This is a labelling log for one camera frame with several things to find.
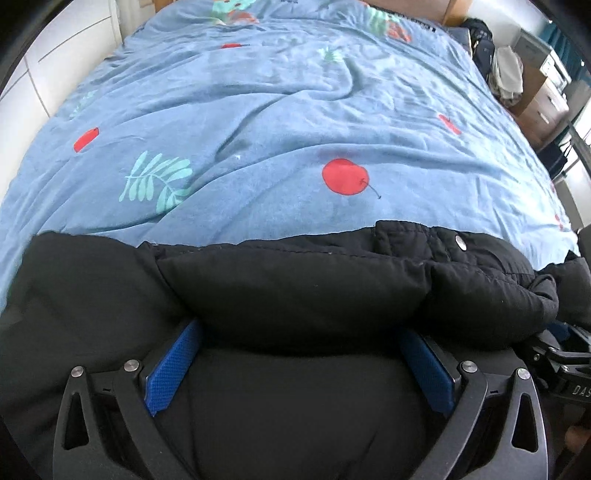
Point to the black puffer jacket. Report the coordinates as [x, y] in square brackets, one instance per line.
[300, 300]

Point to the blue printed bed cover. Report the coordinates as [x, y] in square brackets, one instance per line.
[277, 115]

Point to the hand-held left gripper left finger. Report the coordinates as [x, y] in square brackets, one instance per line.
[173, 364]

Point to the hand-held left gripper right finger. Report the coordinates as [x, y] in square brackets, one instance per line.
[429, 369]

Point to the teal window curtain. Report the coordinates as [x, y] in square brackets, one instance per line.
[558, 39]

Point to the wooden drawer cabinet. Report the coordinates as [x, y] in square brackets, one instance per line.
[540, 106]

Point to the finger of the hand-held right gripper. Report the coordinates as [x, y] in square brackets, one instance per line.
[554, 348]

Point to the white wardrobe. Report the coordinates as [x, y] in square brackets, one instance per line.
[55, 50]

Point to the white bag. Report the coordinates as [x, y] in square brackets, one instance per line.
[505, 74]

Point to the dark backpack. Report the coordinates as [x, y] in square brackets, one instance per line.
[482, 46]

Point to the wooden headboard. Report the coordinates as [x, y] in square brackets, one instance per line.
[455, 10]

